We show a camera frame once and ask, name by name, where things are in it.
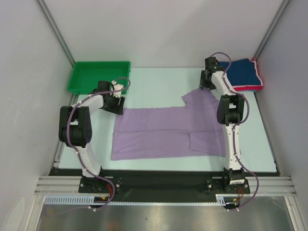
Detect purple t shirt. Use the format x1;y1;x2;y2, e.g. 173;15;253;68
111;89;226;161

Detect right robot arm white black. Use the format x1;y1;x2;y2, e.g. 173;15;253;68
200;54;250;196

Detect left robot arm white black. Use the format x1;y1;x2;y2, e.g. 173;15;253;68
58;77;130;193

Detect navy blue folded shirt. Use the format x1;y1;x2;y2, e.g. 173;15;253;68
219;59;263;88

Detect red folded shirt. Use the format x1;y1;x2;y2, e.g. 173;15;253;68
232;59;263;93

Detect green plastic tray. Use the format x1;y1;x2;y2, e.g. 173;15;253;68
67;61;130;95

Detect pink folded shirt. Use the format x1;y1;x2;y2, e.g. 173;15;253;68
231;60;263;90

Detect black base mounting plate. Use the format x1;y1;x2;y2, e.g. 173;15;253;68
48;168;279;202

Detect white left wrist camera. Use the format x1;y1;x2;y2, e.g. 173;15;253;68
110;81;124;98

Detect aluminium frame front rail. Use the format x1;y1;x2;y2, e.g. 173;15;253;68
34;176;297;196

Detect right aluminium corner post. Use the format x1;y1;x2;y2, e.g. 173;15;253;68
252;0;292;61

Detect aluminium corner post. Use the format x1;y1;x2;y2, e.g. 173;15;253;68
35;0;75;67
252;0;292;61

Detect left aluminium corner post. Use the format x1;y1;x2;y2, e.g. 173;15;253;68
35;0;75;67

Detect light blue cable duct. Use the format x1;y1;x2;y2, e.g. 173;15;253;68
45;194;238;206

